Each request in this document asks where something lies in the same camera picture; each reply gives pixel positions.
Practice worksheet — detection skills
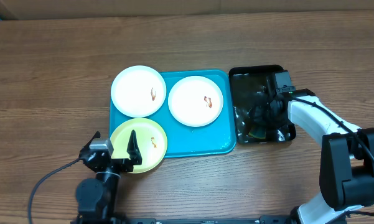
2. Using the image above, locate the yellow plate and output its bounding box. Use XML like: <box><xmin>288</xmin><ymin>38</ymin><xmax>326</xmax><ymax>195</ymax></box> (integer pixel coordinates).
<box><xmin>110</xmin><ymin>118</ymin><xmax>167</xmax><ymax>174</ymax></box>

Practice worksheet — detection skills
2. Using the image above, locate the yellow green sponge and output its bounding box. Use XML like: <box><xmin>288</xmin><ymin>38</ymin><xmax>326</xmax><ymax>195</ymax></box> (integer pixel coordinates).
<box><xmin>248</xmin><ymin>126</ymin><xmax>266</xmax><ymax>139</ymax></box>

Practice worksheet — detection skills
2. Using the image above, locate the white plate with stain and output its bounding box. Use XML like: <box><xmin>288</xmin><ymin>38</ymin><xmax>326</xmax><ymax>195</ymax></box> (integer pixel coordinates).
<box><xmin>168</xmin><ymin>76</ymin><xmax>224</xmax><ymax>128</ymax></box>

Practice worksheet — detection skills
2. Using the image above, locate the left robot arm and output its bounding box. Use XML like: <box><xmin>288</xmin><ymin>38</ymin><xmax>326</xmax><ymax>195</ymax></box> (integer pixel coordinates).
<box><xmin>75</xmin><ymin>130</ymin><xmax>143</xmax><ymax>224</ymax></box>

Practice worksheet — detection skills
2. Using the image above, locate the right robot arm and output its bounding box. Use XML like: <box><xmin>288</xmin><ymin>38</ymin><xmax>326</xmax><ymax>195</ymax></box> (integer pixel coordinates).
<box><xmin>249</xmin><ymin>73</ymin><xmax>374</xmax><ymax>224</ymax></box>

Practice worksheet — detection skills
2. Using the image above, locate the black water tray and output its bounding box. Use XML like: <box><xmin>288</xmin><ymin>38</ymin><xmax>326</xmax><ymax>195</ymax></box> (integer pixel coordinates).
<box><xmin>229</xmin><ymin>65</ymin><xmax>296</xmax><ymax>144</ymax></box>

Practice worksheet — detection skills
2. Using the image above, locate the teal serving tray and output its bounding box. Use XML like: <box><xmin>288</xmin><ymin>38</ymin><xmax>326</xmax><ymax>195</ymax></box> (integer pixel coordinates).
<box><xmin>108</xmin><ymin>68</ymin><xmax>237</xmax><ymax>159</ymax></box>

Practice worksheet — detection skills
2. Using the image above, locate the white plate upper left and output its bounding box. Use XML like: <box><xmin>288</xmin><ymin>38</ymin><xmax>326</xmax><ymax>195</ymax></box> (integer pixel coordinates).
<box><xmin>111</xmin><ymin>65</ymin><xmax>167</xmax><ymax>118</ymax></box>

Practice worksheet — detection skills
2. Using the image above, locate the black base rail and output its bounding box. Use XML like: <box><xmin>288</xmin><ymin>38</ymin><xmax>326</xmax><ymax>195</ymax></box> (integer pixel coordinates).
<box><xmin>70</xmin><ymin>215</ymin><xmax>299</xmax><ymax>224</ymax></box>

